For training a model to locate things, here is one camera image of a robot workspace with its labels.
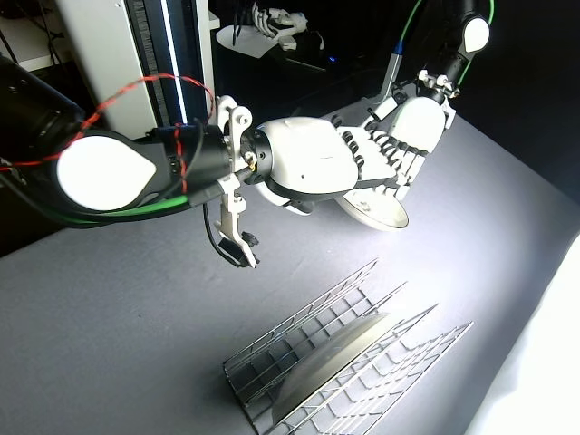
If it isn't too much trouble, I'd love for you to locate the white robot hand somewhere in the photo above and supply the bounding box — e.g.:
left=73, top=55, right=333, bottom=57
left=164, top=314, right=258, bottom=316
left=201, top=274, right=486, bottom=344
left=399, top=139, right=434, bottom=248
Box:
left=257, top=116, right=398, bottom=217
left=329, top=94, right=448, bottom=201

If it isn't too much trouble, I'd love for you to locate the wire dish rack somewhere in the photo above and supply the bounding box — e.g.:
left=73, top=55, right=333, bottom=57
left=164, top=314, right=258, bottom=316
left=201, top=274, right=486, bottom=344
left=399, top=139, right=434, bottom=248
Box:
left=221, top=257, right=475, bottom=435

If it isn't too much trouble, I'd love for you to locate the grey table cloth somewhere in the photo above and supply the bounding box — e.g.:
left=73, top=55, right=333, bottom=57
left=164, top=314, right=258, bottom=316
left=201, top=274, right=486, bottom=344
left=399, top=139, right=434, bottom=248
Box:
left=0, top=90, right=580, bottom=435

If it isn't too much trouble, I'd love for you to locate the white paper sheet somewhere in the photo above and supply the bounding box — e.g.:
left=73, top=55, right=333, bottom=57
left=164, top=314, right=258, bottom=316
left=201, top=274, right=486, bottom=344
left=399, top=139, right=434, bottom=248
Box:
left=215, top=24, right=295, bottom=60

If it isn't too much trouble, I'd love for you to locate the white backdrop cloth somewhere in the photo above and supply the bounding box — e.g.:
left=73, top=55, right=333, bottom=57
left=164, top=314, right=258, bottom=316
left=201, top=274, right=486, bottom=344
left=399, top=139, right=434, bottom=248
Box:
left=464, top=235, right=580, bottom=435

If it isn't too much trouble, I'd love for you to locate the spare white robot hand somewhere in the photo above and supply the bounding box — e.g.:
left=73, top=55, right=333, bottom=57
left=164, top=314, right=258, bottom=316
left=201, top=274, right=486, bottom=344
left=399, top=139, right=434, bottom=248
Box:
left=246, top=0, right=312, bottom=40

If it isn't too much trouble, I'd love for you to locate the grey angled metal bracket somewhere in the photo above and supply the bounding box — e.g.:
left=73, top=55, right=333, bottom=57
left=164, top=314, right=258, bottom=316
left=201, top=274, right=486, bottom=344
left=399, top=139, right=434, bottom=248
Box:
left=360, top=43, right=407, bottom=112

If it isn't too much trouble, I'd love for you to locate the white column with light strip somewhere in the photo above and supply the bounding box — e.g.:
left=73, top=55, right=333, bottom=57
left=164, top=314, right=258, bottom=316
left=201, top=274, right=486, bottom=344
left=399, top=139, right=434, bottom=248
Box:
left=53, top=0, right=222, bottom=140

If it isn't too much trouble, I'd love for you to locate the white desk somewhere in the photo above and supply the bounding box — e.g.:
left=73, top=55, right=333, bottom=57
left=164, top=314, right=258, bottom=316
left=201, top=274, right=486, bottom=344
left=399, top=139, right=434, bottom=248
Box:
left=0, top=13, right=73, bottom=73

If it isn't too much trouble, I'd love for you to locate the white ceramic plate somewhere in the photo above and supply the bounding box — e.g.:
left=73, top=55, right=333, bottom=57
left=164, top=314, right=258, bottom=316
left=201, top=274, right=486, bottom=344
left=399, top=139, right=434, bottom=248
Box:
left=337, top=180, right=410, bottom=232
left=271, top=311, right=393, bottom=422

